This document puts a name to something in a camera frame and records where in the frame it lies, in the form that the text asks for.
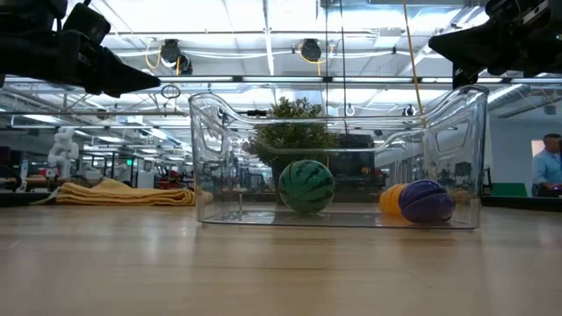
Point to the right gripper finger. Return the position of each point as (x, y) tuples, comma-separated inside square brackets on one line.
[(470, 46), (462, 75)]

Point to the purple toy eggplant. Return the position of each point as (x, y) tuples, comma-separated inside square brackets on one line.
[(426, 202)]

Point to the orange toy pumpkin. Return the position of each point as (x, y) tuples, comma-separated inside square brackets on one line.
[(390, 199)]

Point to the clear plastic storage bin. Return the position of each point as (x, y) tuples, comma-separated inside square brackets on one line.
[(228, 193)]

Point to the green striped toy watermelon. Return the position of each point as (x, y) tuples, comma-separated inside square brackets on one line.
[(306, 186)]

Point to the black hanging loop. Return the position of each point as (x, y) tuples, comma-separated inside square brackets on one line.
[(170, 91)]

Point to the white robot figure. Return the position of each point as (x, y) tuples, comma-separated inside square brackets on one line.
[(61, 151)]

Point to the yellow folded towel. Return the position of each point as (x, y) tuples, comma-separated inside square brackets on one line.
[(123, 195)]

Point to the person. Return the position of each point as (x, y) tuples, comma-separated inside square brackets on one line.
[(549, 167)]

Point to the green potted plant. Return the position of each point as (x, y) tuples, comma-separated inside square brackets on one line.
[(292, 136)]

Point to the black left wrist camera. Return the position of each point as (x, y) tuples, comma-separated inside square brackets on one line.
[(88, 22)]

